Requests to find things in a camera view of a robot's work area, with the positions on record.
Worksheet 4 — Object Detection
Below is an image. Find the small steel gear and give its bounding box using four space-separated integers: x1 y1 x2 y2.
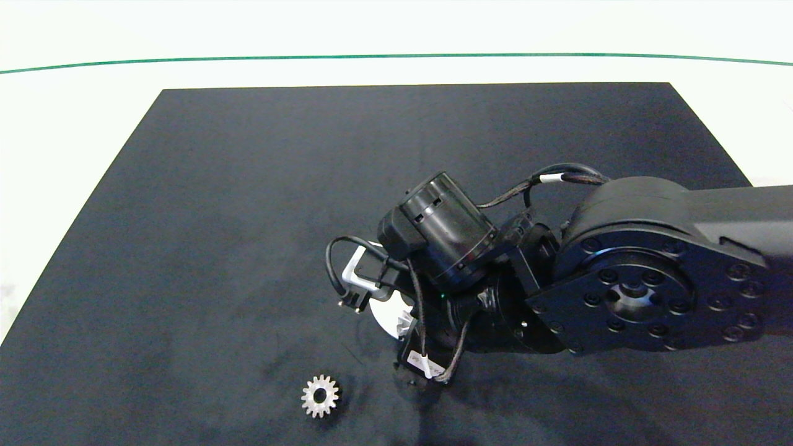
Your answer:
301 374 341 419

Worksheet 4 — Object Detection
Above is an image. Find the round white plate with pins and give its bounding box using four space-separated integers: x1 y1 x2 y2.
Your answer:
368 291 414 339

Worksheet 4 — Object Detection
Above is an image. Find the dark rectangular mat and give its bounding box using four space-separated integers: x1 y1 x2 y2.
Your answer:
0 82 793 446

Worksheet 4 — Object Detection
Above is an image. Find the braided black cable, white tag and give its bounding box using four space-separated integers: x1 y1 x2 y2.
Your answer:
406 257 475 385

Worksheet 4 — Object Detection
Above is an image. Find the boxy wrist camera, shiny side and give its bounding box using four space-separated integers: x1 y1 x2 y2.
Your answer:
338 243 398 314

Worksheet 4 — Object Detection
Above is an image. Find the black cable with white tag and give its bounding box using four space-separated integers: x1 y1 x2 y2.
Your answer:
476 162 612 210

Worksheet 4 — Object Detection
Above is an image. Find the black cable loop at camera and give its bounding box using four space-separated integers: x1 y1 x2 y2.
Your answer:
325 235 388 305

